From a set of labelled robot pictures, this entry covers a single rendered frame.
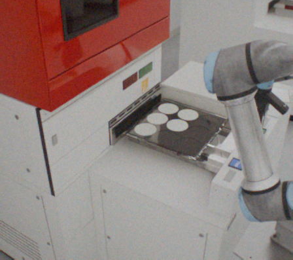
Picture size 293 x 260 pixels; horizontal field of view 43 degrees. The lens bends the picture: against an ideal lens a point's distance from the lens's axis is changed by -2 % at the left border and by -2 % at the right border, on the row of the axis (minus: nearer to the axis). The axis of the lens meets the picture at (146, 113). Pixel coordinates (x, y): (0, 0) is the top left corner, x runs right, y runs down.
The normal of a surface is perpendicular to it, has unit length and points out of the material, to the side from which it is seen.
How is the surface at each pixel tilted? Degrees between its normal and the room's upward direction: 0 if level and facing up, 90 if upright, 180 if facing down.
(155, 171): 0
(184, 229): 90
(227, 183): 0
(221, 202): 90
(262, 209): 81
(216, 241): 90
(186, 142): 0
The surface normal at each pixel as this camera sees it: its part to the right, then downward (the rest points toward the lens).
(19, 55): -0.53, 0.45
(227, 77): -0.37, 0.37
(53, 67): 0.85, 0.28
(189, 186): 0.00, -0.85
